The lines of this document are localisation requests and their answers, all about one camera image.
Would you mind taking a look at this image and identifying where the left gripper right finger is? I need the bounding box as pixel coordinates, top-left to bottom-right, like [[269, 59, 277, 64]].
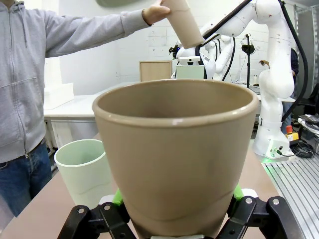
[[218, 184, 307, 239]]

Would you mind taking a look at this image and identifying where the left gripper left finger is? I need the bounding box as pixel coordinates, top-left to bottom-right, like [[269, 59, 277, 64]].
[[57, 188, 137, 239]]

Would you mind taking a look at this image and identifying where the brown plastic cup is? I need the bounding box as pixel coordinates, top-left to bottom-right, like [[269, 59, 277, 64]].
[[91, 78, 260, 239], [161, 0, 206, 49]]

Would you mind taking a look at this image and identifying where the person's left forearm grey sleeve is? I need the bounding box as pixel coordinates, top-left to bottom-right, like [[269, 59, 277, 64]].
[[79, 9, 152, 43]]

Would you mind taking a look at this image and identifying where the white plastic basket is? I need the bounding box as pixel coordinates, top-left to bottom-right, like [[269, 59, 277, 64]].
[[44, 82, 75, 111]]

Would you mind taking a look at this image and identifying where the person's left hand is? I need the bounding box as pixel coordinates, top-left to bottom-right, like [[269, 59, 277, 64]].
[[142, 0, 171, 26]]

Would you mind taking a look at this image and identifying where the yellow red emergency stop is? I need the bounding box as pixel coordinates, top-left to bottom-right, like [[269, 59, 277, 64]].
[[285, 125, 300, 142]]

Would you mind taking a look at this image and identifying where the person in grey hoodie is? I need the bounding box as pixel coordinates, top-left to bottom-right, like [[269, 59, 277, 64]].
[[0, 0, 85, 218]]

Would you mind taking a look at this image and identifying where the person in blue jacket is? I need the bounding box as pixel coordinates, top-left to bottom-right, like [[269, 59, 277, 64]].
[[290, 48, 300, 77]]

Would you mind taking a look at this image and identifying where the wooden board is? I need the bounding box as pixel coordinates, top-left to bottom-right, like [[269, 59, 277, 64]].
[[139, 60, 173, 83]]

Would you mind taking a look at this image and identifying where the black tripod stand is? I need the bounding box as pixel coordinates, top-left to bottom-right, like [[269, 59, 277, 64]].
[[240, 33, 257, 88]]

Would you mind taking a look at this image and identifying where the aluminium rail plate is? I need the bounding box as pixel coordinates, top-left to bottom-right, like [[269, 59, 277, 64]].
[[261, 153, 319, 239]]

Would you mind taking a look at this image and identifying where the black cable bundle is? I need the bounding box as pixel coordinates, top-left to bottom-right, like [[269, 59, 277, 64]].
[[289, 141, 315, 159]]

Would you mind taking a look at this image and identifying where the black right arm cable sleeve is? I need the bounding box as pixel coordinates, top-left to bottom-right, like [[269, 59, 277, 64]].
[[279, 0, 310, 122]]

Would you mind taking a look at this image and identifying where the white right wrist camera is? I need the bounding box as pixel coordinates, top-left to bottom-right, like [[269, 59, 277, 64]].
[[178, 56, 203, 66]]

